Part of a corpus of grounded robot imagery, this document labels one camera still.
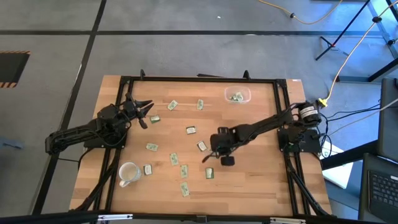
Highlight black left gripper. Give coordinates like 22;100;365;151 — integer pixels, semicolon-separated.
119;92;155;130

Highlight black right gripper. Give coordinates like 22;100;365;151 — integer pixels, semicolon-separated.
201;125;241;167

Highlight white patterned ceramic mug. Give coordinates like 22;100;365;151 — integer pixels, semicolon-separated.
118;161;143;189

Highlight clear plastic bin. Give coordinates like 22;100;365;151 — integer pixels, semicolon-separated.
224;86;252;105

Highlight white box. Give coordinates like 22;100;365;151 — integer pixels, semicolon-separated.
319;140;355;190

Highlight grey-blue floor object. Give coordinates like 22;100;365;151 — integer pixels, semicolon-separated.
0;136;25;150

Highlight black hazard-striped floor hatch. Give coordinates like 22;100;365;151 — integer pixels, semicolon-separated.
0;50;31;89

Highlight black laptop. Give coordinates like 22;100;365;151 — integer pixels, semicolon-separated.
358;152;398;224

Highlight grey monitor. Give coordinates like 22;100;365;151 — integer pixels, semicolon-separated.
377;77;398;162

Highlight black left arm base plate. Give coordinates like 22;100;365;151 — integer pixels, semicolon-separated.
83;124;128;149

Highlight black aluminium table frame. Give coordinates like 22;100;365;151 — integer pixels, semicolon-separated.
70;68;333;218

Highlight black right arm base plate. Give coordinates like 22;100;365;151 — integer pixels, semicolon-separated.
277;126;322;153

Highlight silver frame bracket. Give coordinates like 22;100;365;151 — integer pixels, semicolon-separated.
96;213;134;222
269;217;307;224

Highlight cream cable with yellow plug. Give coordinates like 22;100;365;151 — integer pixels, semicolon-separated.
317;0;398;109

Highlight black camera rig frame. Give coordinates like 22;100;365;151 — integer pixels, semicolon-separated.
0;211;398;224

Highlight yellow extension cable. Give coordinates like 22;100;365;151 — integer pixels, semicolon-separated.
257;0;343;26

